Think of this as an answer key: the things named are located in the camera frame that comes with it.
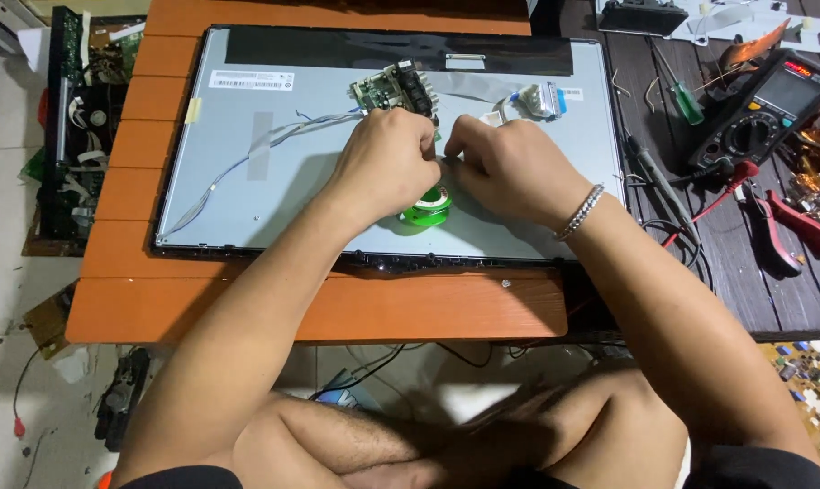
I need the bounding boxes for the person's right hand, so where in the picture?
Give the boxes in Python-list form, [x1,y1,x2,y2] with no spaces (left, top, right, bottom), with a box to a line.
[443,114,594,230]

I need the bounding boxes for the person's left hand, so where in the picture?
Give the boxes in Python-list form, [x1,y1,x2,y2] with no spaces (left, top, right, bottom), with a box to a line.
[322,107,445,226]

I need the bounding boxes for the green circuit board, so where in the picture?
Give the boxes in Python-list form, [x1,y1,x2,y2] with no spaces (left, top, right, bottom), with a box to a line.
[349,60,443,140]

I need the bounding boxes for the green solder spool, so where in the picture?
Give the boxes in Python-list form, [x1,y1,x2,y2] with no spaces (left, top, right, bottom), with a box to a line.
[400,185,453,228]

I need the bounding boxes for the grey monitor panel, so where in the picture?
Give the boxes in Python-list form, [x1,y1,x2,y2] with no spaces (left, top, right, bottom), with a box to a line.
[151,24,629,274]

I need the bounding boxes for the grey tape strip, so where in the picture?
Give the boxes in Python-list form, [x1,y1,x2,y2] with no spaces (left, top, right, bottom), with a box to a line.
[247,111,275,182]

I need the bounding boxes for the grey soldering iron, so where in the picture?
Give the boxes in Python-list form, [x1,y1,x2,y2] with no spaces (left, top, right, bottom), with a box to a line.
[626,134,703,247]

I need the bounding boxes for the white barcode label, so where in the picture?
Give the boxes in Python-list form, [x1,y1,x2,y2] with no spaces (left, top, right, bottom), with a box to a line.
[208,69,296,92]

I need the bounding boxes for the black plastic box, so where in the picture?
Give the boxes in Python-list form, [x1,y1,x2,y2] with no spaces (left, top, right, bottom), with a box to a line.
[597,0,689,38]

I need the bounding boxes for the red multimeter probe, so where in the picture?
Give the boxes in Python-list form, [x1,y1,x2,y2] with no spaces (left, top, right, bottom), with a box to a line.
[660,160,761,249]

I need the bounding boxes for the black digital multimeter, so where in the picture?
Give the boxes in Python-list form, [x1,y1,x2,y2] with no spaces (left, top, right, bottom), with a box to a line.
[688,49,820,172]

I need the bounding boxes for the person's bare legs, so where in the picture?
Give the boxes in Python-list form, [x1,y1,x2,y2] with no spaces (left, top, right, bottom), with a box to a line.
[230,367,696,489]

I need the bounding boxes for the heap of electronic chassis parts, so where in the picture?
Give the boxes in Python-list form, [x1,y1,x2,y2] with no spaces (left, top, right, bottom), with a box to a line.
[20,5,146,258]

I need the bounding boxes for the black speaker part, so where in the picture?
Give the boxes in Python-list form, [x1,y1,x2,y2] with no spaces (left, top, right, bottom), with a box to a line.
[94,348,153,453]

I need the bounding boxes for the brown circuit board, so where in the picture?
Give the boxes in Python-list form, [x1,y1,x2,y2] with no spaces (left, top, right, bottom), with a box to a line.
[22,284,78,361]

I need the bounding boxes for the yellow circuit board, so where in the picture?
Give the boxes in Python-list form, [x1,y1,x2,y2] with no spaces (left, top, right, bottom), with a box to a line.
[759,341,820,471]

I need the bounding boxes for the white flat ribbon cable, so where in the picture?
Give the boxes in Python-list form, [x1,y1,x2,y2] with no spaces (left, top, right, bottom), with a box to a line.
[479,81,568,127]

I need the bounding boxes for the silver chain bracelet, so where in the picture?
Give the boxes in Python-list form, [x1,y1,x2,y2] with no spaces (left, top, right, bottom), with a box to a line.
[553,183,605,243]

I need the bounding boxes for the thin grey wire bundle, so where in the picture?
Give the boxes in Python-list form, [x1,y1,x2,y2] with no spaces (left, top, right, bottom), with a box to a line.
[157,112,365,240]

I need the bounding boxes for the green handled screwdriver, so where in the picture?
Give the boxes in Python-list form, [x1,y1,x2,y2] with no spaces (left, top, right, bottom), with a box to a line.
[649,39,706,126]

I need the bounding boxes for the black power cable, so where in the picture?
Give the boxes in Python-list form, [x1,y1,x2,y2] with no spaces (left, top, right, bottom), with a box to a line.
[308,343,411,403]

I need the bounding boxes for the white ribbon cables heap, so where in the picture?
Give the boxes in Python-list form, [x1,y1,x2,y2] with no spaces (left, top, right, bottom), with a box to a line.
[668,0,820,54]

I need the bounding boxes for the red handled pliers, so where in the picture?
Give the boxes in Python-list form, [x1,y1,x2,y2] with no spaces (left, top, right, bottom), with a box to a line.
[741,185,820,277]

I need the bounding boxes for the black cable with red tip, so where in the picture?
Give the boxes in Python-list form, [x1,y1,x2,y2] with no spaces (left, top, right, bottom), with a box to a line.
[12,348,44,440]

